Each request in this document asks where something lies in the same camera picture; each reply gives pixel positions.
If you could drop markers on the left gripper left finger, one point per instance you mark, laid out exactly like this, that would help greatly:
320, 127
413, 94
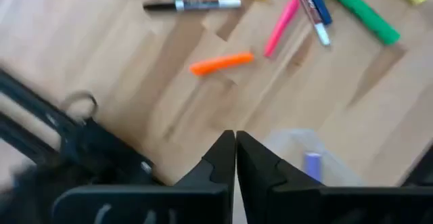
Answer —
216, 176

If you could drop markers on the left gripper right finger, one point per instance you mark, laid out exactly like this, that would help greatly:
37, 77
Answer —
257, 183

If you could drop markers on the orange highlighter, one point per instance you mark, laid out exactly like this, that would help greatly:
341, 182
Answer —
220, 63

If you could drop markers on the pink thick highlighter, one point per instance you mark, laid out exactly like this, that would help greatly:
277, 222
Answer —
282, 26

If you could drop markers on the black whiteboard marker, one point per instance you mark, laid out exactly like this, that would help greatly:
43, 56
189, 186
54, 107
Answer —
196, 4

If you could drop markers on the blue whiteboard marker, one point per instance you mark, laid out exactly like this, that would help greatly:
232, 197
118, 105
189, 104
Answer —
321, 7

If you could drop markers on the green thick highlighter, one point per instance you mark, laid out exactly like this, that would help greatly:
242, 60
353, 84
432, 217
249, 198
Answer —
362, 12

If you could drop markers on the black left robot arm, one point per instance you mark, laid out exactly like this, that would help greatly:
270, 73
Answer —
101, 156

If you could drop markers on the clear plastic bin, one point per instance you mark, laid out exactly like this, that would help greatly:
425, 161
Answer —
291, 142

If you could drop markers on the purple thick highlighter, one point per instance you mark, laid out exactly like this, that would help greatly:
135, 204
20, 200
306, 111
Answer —
313, 166

